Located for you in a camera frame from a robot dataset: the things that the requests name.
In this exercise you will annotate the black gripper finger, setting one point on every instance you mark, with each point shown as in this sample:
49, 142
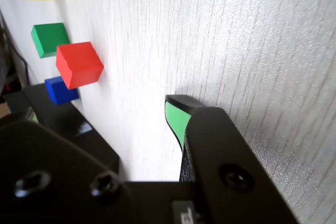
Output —
225, 155
52, 182

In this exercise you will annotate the blue wooden cube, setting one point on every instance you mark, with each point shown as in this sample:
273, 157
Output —
60, 91

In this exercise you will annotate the red wooden cube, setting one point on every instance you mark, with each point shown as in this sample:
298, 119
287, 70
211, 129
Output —
78, 61

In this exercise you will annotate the green wooden cube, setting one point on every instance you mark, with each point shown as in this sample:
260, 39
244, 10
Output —
50, 37

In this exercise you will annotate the black cardboard box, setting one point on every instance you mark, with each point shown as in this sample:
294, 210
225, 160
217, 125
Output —
65, 119

